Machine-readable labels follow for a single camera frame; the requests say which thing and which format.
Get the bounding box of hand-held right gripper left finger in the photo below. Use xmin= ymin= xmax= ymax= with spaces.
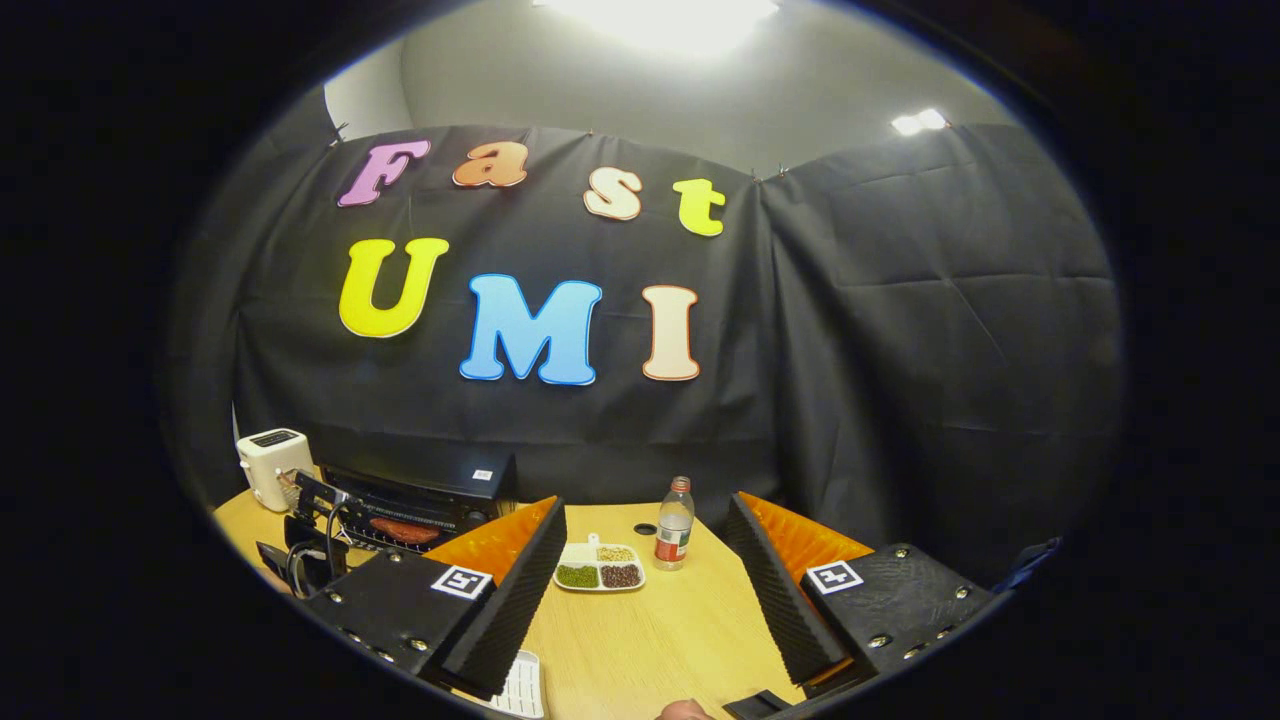
xmin=300 ymin=495 xmax=568 ymax=701

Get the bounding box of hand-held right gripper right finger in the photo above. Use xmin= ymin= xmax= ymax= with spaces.
xmin=724 ymin=491 xmax=999 ymax=691

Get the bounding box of reddish brown meat piece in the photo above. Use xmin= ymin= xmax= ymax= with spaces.
xmin=368 ymin=516 xmax=441 ymax=546

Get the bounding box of black electric oven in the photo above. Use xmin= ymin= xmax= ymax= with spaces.
xmin=318 ymin=450 xmax=518 ymax=554

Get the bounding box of white perforated tray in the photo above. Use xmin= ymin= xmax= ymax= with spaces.
xmin=470 ymin=650 xmax=547 ymax=720

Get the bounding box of white divided plate of beans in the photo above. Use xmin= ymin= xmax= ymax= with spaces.
xmin=553 ymin=533 xmax=647 ymax=593

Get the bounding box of white toaster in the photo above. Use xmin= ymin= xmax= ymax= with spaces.
xmin=237 ymin=428 xmax=316 ymax=513

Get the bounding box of clear bottle with red label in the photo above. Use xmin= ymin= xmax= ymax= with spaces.
xmin=654 ymin=476 xmax=696 ymax=572

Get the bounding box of dark blue object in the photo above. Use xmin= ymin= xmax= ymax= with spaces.
xmin=995 ymin=537 xmax=1063 ymax=593

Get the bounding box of large ceiling light panel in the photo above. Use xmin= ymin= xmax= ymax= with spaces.
xmin=535 ymin=0 xmax=781 ymax=56

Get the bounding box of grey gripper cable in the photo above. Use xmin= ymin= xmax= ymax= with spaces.
xmin=322 ymin=495 xmax=351 ymax=576

